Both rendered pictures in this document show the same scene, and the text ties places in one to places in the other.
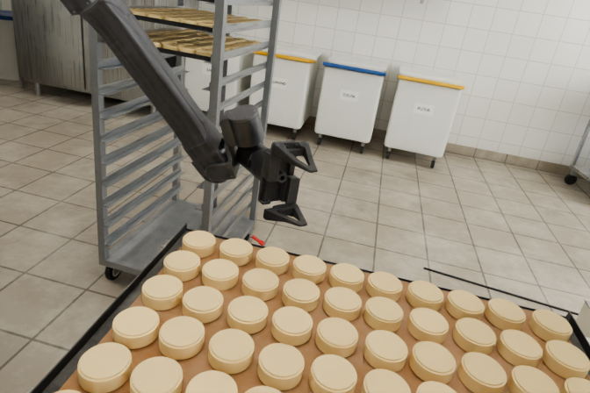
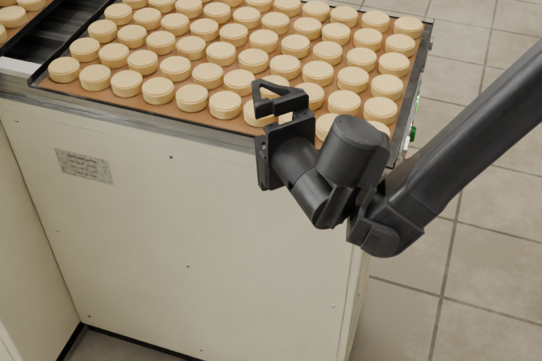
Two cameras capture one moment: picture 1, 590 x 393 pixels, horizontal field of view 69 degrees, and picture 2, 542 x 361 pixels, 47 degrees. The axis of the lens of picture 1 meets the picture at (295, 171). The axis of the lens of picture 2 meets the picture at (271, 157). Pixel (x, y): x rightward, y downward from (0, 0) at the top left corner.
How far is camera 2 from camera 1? 1.28 m
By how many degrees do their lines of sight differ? 113
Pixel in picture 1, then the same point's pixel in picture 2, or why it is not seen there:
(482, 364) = (160, 39)
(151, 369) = (372, 37)
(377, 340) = (226, 51)
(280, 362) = (297, 39)
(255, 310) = (313, 67)
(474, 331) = (144, 56)
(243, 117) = (354, 119)
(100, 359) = (403, 41)
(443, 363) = (187, 39)
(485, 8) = not seen: outside the picture
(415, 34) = not seen: outside the picture
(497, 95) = not seen: outside the picture
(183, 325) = (361, 57)
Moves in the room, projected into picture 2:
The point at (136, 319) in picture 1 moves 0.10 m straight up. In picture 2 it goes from (394, 60) to (403, 6)
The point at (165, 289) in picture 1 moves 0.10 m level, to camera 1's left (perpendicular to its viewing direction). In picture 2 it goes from (384, 80) to (448, 86)
